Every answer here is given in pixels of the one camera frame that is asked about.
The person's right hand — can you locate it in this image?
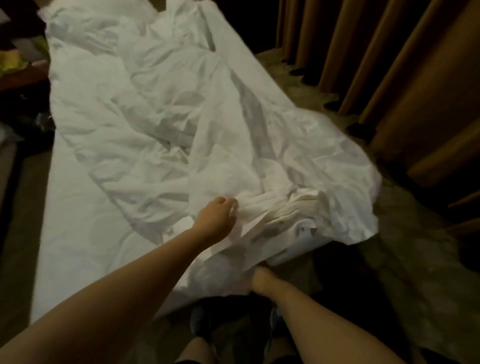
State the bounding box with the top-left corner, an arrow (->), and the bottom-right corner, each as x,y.
249,264 -> 280,297

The person's left hand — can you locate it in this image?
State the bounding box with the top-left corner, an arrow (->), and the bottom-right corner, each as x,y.
192,196 -> 240,245

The white duvet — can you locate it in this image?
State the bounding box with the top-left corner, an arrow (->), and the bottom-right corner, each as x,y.
37,0 -> 384,297

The person's right forearm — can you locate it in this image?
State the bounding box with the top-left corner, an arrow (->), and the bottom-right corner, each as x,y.
262,283 -> 410,364

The person's left forearm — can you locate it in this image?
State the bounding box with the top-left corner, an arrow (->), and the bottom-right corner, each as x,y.
0,228 -> 215,364

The person's right leg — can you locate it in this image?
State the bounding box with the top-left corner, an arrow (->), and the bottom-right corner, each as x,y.
266,336 -> 301,364

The person's leg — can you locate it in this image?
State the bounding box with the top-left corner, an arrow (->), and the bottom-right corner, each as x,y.
178,336 -> 219,364
266,336 -> 301,364

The person's left dark sneaker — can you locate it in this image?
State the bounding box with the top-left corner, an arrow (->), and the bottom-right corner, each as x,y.
189,303 -> 217,342

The person's left leg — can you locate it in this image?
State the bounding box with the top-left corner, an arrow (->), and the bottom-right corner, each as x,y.
178,336 -> 219,364

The brown curtain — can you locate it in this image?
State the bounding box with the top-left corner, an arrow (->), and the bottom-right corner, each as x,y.
273,0 -> 480,237

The dark wooden nightstand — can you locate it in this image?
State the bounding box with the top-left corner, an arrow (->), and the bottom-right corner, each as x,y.
0,60 -> 51,95

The beige telephone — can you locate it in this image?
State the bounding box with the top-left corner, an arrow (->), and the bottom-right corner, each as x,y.
0,48 -> 33,76

